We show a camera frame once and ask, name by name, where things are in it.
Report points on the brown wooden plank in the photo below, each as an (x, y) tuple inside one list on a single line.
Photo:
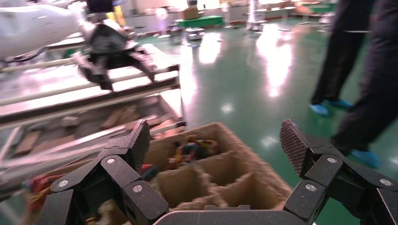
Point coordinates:
[(27, 143)]

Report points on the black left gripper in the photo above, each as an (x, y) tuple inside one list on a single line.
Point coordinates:
[(108, 43)]

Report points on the brown cardboard carton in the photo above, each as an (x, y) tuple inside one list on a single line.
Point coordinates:
[(190, 14)]

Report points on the person in black trousers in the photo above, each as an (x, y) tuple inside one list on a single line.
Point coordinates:
[(339, 62), (379, 93)]

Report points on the metal frame work table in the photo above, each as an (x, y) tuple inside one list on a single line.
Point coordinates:
[(93, 99)]

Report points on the green table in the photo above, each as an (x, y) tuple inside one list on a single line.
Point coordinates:
[(202, 21)]

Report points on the grey wheeled floor vehicle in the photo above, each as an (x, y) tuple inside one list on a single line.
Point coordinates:
[(196, 34)]

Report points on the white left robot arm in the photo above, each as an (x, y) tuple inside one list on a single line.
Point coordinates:
[(31, 28)]

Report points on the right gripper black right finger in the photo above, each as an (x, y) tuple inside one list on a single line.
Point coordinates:
[(311, 149)]

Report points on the small grey block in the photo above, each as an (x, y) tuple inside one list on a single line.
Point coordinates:
[(71, 121)]

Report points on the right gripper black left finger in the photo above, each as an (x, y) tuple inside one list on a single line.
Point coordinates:
[(130, 149)]

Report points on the blue shoe cover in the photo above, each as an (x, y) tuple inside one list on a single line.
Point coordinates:
[(367, 158), (319, 110), (340, 104)]

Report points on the brown cardboard divider box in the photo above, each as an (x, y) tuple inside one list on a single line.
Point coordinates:
[(248, 174)]

